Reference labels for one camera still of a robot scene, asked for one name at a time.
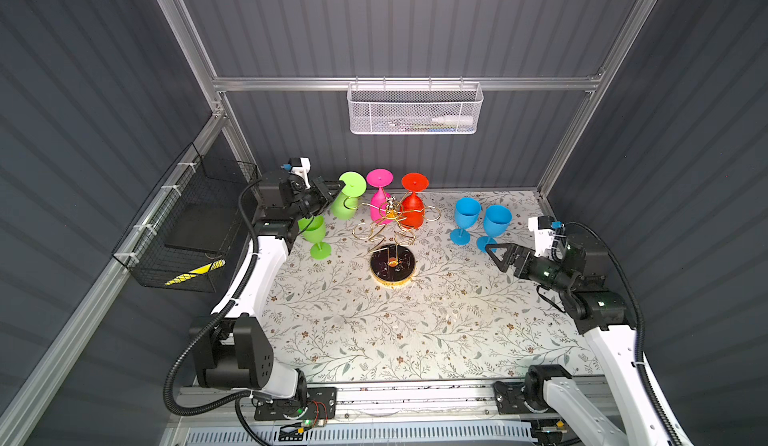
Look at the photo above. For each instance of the black wire mesh basket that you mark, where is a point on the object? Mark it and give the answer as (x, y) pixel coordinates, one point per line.
(194, 221)

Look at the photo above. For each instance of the blue wine glass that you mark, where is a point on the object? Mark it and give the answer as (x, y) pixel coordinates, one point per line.
(466, 214)
(496, 221)

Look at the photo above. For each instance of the white wire mesh basket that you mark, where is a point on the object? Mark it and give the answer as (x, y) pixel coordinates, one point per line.
(406, 108)

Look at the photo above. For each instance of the lime green wine glass back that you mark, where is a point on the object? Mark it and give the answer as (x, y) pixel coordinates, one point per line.
(346, 204)

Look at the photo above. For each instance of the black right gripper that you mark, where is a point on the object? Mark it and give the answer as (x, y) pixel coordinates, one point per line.
(512, 250)

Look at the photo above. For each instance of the lime green wine glass front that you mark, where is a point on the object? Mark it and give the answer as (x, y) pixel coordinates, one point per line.
(314, 231)

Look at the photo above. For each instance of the yellow black striped item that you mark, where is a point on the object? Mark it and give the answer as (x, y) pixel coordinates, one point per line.
(200, 271)

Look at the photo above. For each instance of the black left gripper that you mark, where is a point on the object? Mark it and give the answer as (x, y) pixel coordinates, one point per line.
(321, 194)

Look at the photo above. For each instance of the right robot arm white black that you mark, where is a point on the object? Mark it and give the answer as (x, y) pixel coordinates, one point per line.
(614, 328)

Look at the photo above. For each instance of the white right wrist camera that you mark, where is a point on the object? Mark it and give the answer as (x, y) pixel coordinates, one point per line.
(546, 231)

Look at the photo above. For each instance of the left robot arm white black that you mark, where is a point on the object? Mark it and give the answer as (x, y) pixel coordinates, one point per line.
(229, 348)

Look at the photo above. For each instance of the magenta wine glass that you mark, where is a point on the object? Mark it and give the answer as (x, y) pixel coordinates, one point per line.
(379, 179)

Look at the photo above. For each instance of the blue wine glass front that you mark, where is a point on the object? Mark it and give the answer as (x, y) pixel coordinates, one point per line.
(466, 214)

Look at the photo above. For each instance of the red wine glass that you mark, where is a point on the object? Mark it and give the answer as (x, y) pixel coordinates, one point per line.
(412, 207)

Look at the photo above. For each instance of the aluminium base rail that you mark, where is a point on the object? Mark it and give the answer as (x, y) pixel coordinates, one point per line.
(429, 412)

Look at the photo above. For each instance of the white marker in basket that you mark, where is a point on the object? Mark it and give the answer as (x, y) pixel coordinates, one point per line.
(454, 121)

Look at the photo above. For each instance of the lime green wine glass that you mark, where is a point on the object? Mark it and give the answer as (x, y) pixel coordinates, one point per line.
(346, 204)
(314, 231)

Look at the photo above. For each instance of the gold wine glass rack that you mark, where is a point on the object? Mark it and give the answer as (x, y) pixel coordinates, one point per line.
(392, 263)

